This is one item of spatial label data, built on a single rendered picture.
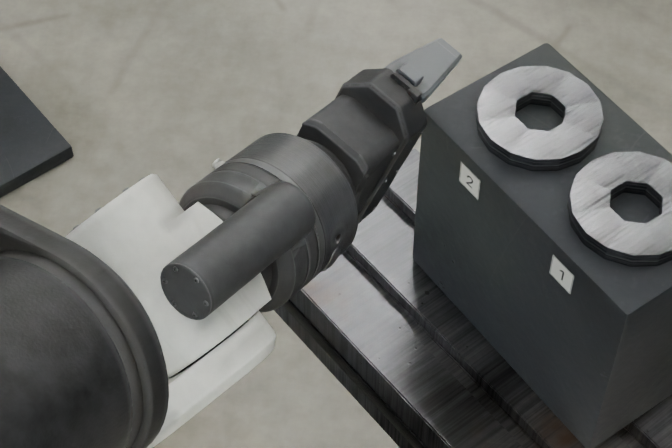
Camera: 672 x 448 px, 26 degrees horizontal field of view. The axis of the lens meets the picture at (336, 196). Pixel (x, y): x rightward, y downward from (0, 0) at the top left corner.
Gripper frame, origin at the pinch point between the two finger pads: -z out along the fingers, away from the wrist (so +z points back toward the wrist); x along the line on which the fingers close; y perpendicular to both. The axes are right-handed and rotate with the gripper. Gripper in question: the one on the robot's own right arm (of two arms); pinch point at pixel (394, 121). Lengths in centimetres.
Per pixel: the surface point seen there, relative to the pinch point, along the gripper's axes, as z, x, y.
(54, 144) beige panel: -78, -124, 70
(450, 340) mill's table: -7.4, -20.6, -11.1
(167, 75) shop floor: -104, -120, 68
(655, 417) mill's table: -10.6, -15.5, -26.8
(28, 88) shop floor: -88, -129, 84
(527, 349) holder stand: -6.4, -14.7, -16.2
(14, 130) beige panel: -77, -127, 78
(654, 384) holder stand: -9.1, -11.5, -24.9
